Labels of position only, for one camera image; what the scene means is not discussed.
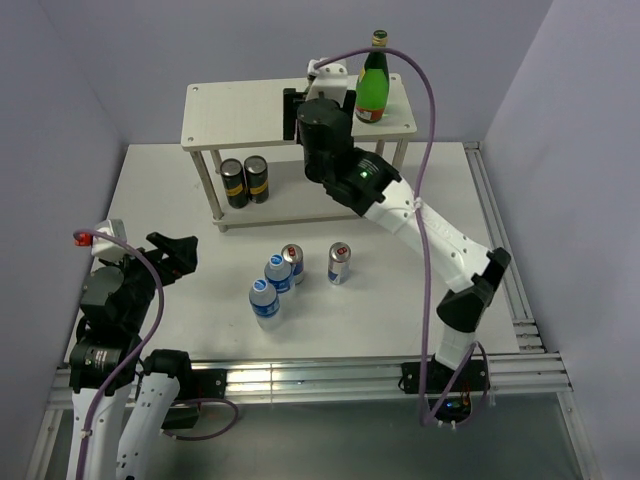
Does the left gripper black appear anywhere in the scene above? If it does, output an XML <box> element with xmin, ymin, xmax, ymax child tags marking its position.
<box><xmin>101</xmin><ymin>230</ymin><xmax>197</xmax><ymax>330</ymax></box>

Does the green glass bottle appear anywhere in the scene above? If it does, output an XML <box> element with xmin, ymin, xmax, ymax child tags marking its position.
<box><xmin>355</xmin><ymin>50</ymin><xmax>390</xmax><ymax>123</ymax></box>

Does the water bottle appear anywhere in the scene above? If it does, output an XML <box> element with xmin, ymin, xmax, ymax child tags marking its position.
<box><xmin>248</xmin><ymin>278</ymin><xmax>281</xmax><ymax>331</ymax></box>
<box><xmin>264</xmin><ymin>254</ymin><xmax>295</xmax><ymax>295</ymax></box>

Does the blue silver can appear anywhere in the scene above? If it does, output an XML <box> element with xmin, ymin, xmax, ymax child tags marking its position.
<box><xmin>328</xmin><ymin>242</ymin><xmax>351</xmax><ymax>285</ymax></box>
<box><xmin>281</xmin><ymin>243</ymin><xmax>305</xmax><ymax>285</ymax></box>

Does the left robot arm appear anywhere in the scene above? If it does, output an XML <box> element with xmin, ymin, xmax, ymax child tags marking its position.
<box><xmin>67</xmin><ymin>221</ymin><xmax>198</xmax><ymax>479</ymax></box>

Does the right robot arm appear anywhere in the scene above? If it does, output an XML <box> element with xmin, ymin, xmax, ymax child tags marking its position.
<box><xmin>283</xmin><ymin>88</ymin><xmax>511</xmax><ymax>390</ymax></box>

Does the white two-tier wooden shelf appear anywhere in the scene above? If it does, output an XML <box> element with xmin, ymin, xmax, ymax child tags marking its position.
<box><xmin>181</xmin><ymin>69</ymin><xmax>416</xmax><ymax>232</ymax></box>

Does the black gold can right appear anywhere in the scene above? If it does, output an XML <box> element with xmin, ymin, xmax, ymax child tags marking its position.
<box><xmin>244</xmin><ymin>155</ymin><xmax>269</xmax><ymax>204</ymax></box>

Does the black gold can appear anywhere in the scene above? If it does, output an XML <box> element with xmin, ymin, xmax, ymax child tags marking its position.
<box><xmin>220</xmin><ymin>158</ymin><xmax>249</xmax><ymax>209</ymax></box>
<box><xmin>244</xmin><ymin>155</ymin><xmax>269</xmax><ymax>204</ymax></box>

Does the black gold can left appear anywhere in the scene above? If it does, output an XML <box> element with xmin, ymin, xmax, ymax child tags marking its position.
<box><xmin>220</xmin><ymin>158</ymin><xmax>249</xmax><ymax>209</ymax></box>

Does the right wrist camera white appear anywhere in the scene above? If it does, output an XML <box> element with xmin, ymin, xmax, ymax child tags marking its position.
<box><xmin>305</xmin><ymin>59</ymin><xmax>348</xmax><ymax>106</ymax></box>

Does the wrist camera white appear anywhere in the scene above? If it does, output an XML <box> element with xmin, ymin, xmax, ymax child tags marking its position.
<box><xmin>74</xmin><ymin>218</ymin><xmax>127</xmax><ymax>263</ymax></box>
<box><xmin>305</xmin><ymin>59</ymin><xmax>348</xmax><ymax>106</ymax></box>

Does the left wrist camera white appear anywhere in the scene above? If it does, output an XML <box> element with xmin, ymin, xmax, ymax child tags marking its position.
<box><xmin>74</xmin><ymin>218</ymin><xmax>127</xmax><ymax>263</ymax></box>

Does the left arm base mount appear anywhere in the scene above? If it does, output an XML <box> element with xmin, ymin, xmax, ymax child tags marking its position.
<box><xmin>161</xmin><ymin>369</ymin><xmax>227</xmax><ymax>431</ymax></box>

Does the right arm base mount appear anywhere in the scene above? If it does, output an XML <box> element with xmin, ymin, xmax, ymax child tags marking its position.
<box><xmin>397</xmin><ymin>360</ymin><xmax>491</xmax><ymax>425</ymax></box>

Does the aluminium frame rail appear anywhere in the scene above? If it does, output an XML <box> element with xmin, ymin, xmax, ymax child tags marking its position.
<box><xmin>44</xmin><ymin>139</ymin><xmax>576</xmax><ymax>411</ymax></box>

